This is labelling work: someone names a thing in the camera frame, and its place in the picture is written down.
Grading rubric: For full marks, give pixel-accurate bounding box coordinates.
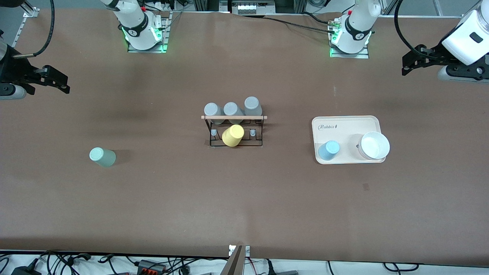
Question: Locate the cream Rabbit tray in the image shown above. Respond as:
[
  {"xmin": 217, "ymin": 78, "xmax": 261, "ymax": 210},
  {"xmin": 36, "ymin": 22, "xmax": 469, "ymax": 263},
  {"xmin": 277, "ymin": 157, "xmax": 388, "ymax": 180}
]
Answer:
[{"xmin": 312, "ymin": 115, "xmax": 386, "ymax": 165}]

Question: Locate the light blue cup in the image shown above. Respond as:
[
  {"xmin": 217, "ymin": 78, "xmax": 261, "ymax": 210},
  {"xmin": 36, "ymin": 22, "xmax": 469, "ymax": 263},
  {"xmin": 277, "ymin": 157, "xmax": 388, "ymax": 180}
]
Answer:
[{"xmin": 318, "ymin": 140, "xmax": 340, "ymax": 161}]

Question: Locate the mint green cup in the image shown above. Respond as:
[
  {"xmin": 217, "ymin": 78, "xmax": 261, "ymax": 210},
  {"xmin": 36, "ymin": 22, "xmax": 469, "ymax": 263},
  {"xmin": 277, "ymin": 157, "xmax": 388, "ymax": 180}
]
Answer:
[{"xmin": 89, "ymin": 147, "xmax": 117, "ymax": 167}]

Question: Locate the black orange connector box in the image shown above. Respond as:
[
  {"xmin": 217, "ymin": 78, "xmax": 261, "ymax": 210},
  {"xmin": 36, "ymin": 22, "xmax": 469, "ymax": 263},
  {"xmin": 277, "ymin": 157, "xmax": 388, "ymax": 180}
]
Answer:
[{"xmin": 138, "ymin": 260, "xmax": 167, "ymax": 275}]

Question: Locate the black cable on table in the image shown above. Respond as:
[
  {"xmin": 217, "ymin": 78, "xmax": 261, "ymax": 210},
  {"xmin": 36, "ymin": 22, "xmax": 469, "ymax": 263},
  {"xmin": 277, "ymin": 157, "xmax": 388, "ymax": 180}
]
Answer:
[{"xmin": 237, "ymin": 13, "xmax": 338, "ymax": 35}]

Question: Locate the black wire cup rack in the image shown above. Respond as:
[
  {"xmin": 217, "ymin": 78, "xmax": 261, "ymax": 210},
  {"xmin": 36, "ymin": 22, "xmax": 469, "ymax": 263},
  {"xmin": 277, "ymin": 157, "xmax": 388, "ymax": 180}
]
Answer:
[{"xmin": 201, "ymin": 115, "xmax": 268, "ymax": 148}]

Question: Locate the white bowl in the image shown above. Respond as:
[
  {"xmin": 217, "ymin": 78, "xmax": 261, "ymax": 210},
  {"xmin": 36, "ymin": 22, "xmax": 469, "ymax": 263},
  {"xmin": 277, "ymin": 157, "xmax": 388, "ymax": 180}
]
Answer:
[{"xmin": 358, "ymin": 131, "xmax": 390, "ymax": 160}]

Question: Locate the black power adapter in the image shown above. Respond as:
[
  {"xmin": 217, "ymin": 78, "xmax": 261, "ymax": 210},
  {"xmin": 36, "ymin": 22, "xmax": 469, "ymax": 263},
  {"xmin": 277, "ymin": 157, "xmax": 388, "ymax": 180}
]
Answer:
[{"xmin": 11, "ymin": 264, "xmax": 40, "ymax": 275}]

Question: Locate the white socket strip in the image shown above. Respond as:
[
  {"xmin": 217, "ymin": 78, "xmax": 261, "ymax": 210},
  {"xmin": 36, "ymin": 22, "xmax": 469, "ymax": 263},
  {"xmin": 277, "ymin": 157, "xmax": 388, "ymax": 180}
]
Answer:
[{"xmin": 229, "ymin": 0, "xmax": 276, "ymax": 16}]

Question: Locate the yellow cup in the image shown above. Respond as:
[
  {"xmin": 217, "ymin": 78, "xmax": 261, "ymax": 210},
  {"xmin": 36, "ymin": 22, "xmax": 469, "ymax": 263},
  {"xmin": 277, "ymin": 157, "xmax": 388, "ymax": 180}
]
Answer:
[{"xmin": 222, "ymin": 124, "xmax": 245, "ymax": 147}]

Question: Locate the aluminium extrusion rail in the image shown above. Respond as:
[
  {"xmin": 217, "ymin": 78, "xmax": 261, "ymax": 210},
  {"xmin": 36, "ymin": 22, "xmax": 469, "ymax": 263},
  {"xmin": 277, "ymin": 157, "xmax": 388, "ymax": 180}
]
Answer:
[{"xmin": 11, "ymin": 2, "xmax": 40, "ymax": 47}]

